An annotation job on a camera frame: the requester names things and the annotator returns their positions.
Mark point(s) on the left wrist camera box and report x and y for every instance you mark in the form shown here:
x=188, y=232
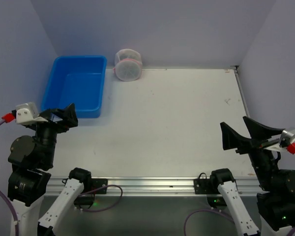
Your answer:
x=27, y=114

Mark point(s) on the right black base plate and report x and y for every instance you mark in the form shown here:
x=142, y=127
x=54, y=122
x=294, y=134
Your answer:
x=202, y=186

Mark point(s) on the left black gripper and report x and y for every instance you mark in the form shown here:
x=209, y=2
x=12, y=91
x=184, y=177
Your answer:
x=53, y=122

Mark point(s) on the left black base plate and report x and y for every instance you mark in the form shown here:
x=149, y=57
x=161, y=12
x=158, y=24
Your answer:
x=99, y=183

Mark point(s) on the blue plastic bin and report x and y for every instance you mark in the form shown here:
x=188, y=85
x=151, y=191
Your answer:
x=79, y=80

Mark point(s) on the aluminium mounting rail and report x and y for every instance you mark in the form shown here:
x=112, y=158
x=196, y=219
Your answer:
x=172, y=186

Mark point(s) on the white mesh laundry bag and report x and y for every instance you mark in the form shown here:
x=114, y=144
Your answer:
x=128, y=65

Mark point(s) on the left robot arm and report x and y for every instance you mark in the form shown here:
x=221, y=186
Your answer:
x=31, y=158

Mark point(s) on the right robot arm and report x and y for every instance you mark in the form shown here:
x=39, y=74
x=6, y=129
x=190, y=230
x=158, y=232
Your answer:
x=276, y=205

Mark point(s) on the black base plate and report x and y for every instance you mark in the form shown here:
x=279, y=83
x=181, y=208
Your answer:
x=99, y=183
x=202, y=186

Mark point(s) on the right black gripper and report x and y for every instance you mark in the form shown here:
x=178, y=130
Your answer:
x=252, y=145

